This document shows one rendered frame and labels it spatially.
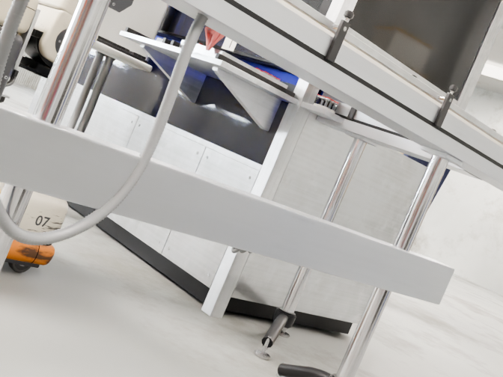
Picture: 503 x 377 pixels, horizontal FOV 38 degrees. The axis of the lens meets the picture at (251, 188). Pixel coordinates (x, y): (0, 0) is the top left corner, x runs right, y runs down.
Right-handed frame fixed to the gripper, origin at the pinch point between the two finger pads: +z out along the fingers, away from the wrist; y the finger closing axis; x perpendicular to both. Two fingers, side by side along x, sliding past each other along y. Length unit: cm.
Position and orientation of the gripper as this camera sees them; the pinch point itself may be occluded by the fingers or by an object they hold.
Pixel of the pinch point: (208, 48)
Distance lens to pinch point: 257.3
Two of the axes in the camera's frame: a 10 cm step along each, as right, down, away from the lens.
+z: -3.8, 9.2, 0.5
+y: 6.8, 2.4, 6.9
